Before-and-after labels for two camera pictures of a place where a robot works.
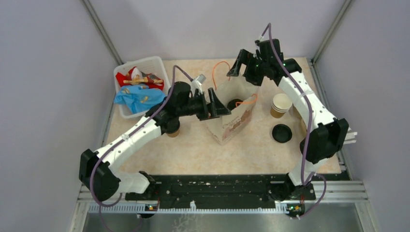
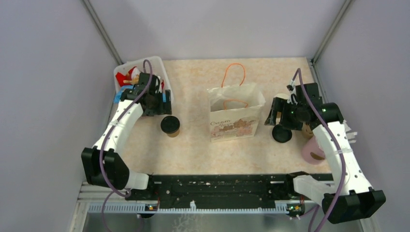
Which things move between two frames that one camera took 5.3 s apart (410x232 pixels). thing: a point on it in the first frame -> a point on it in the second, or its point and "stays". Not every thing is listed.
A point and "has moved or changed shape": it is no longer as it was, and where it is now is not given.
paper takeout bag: (239, 98) has moved or changed shape
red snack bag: (133, 76) stays
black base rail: (229, 190) stays
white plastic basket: (153, 65) stays
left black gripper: (215, 107) -> (163, 108)
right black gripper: (245, 57) -> (279, 105)
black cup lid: (282, 133) stays
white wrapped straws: (349, 136) stays
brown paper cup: (173, 134) stays
